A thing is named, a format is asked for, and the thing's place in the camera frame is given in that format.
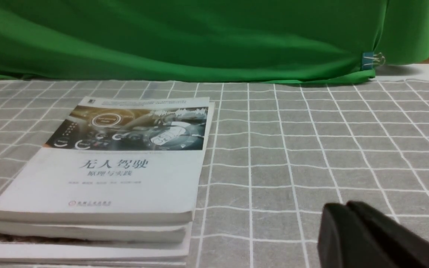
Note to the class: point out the white bottom book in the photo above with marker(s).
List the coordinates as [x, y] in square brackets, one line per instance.
[44, 251]

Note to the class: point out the white middle book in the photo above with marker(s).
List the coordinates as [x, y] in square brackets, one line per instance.
[174, 233]

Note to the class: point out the white self-driving top book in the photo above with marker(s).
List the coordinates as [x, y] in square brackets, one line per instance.
[116, 161]

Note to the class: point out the grey checked tablecloth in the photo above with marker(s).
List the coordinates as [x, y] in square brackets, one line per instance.
[276, 155]

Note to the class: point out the green backdrop cloth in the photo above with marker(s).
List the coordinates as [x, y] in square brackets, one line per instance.
[212, 41]

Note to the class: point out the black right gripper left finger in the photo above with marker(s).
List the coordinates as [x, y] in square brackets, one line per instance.
[344, 241]

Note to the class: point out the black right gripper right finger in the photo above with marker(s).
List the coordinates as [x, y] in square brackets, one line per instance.
[404, 247]

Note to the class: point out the blue binder clip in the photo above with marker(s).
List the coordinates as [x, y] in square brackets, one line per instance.
[371, 60]

